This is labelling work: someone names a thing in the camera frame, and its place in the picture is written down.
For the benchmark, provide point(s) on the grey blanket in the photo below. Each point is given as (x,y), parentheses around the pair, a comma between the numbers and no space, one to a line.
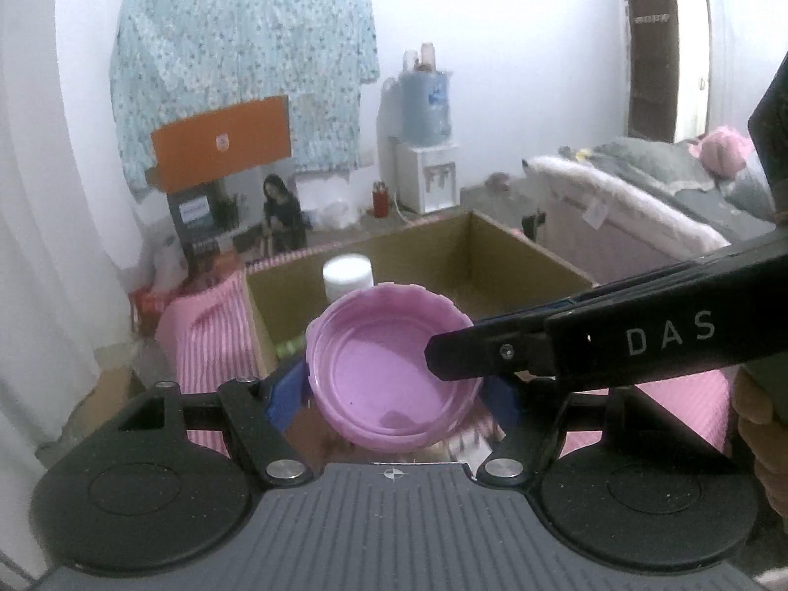
(677,160)

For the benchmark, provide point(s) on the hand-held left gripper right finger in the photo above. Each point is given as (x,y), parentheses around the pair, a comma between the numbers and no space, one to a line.
(502,403)

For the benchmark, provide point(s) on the pink checkered tablecloth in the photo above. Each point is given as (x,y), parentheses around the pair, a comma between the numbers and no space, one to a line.
(203,332)

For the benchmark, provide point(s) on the dark printed product box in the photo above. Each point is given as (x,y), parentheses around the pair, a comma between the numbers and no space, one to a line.
(197,215)

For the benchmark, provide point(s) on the red snack packet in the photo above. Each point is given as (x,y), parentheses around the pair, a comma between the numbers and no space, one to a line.
(148,311)

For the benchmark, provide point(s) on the green lip balm tube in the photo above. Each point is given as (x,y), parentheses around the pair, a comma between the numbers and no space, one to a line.
(290,348)

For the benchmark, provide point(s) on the white curtain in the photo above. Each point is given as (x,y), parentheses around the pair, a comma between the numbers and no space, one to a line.
(37,258)

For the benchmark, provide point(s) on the orange cardboard box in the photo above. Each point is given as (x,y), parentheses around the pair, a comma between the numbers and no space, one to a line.
(221,141)

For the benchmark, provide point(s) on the brown wooden door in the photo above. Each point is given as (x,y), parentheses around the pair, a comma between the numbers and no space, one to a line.
(649,43)

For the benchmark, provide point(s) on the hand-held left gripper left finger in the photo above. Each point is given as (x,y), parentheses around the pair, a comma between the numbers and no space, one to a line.
(286,400)

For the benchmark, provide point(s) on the blue floral cloth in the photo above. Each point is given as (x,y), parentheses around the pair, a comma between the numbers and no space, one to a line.
(246,43)

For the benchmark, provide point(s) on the white plastic bag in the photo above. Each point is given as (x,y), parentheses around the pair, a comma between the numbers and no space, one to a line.
(166,265)
(335,215)

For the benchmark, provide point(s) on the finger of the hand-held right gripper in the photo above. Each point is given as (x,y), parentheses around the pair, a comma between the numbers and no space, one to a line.
(480,354)
(646,283)

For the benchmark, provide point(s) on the white water dispenser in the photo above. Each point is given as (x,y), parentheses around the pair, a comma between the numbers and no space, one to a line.
(418,178)

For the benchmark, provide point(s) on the stacked cups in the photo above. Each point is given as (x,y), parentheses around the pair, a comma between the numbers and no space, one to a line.
(425,55)

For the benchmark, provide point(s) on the blue water bottle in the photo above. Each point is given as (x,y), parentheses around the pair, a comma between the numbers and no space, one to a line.
(425,104)

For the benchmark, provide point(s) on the wooden stool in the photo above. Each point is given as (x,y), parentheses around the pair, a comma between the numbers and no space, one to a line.
(108,391)

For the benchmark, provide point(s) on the purple plastic lid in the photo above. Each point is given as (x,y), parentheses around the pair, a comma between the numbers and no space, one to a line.
(369,381)

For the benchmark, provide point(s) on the small black object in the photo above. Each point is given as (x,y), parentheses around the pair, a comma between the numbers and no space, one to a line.
(532,225)

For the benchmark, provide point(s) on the red thermos bottle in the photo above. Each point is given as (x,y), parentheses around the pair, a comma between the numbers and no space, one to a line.
(380,203)

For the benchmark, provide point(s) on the person's right hand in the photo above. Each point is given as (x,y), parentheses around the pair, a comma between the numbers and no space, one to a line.
(769,462)

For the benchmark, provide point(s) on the brown cardboard box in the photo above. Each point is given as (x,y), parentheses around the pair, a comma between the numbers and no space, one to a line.
(492,258)

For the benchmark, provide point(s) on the white pill bottle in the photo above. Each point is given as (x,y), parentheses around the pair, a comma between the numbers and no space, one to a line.
(348,274)

